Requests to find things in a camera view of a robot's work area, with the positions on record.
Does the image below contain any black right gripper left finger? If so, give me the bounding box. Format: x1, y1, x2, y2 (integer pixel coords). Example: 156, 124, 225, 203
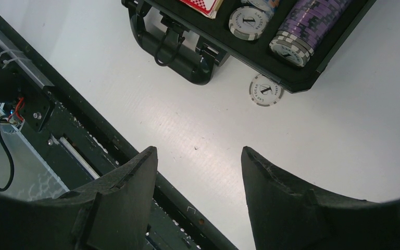
0, 146, 158, 249

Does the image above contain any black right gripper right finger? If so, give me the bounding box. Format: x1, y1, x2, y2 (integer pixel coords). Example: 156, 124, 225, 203
241, 146, 400, 249

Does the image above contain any white poker chip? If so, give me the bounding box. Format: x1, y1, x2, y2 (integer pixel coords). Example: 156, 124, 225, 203
229, 6, 270, 41
249, 74, 284, 107

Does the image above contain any red playing card deck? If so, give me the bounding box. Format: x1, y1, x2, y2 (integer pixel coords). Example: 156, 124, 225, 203
180, 0, 223, 19

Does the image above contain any black poker chip case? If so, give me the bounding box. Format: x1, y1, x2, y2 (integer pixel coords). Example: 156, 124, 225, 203
122, 1, 373, 93

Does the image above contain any blue purple poker chip row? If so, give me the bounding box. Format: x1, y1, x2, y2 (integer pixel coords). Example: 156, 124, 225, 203
269, 0, 351, 67

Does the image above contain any white poker chip in case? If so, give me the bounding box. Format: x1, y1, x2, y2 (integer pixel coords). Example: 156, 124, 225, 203
229, 6, 270, 41

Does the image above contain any orange blue poker chip row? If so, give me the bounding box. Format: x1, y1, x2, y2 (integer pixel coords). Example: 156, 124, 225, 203
242, 0, 281, 13

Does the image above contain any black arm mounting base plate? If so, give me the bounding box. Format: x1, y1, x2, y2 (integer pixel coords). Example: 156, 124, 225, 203
0, 16, 234, 249

